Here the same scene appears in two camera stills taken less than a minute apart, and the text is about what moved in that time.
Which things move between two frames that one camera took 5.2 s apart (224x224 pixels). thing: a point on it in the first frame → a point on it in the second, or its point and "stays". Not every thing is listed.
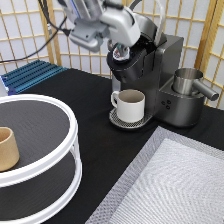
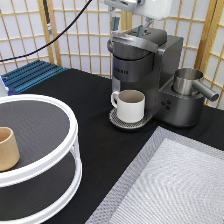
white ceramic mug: x=130 y=104 stays
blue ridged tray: x=29 y=75 stays
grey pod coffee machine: x=149 y=67 stays
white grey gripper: x=116 y=23 → x=155 y=9
